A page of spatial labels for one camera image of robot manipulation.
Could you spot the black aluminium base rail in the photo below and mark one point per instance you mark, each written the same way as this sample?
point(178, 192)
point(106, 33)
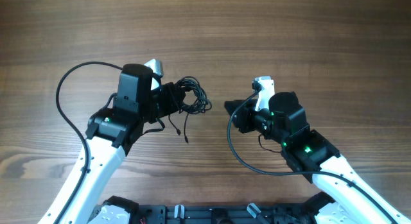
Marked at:
point(286, 213)

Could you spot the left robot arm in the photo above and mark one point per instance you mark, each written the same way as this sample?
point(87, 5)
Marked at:
point(111, 132)

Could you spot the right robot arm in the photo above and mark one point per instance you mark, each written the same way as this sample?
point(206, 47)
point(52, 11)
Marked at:
point(345, 197)

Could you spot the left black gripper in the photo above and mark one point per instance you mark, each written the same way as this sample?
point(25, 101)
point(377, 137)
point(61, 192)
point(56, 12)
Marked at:
point(169, 90)

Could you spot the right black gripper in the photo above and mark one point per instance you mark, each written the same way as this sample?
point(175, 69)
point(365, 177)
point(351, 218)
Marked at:
point(246, 111)

